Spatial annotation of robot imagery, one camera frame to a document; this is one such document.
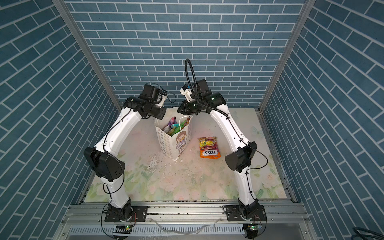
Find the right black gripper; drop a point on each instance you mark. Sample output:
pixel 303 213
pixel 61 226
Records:
pixel 185 105

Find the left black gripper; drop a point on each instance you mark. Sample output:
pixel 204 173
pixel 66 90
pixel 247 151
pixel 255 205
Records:
pixel 162 111

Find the purple Fox's raspberry candy bag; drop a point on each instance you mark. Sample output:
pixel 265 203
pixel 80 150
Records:
pixel 168 127

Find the white patterned paper bag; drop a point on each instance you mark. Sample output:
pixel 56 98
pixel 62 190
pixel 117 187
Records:
pixel 172 147

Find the orange Fox's fruits candy bag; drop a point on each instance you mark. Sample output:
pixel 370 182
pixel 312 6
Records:
pixel 209 148

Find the red snack packet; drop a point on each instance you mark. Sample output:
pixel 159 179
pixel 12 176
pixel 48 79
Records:
pixel 186 122

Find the green snack packet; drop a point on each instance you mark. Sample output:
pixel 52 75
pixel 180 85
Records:
pixel 175 128

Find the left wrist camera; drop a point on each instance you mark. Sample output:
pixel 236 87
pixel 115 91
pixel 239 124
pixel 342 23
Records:
pixel 162 97

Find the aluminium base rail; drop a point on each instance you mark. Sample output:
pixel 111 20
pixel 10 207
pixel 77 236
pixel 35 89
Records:
pixel 279 220

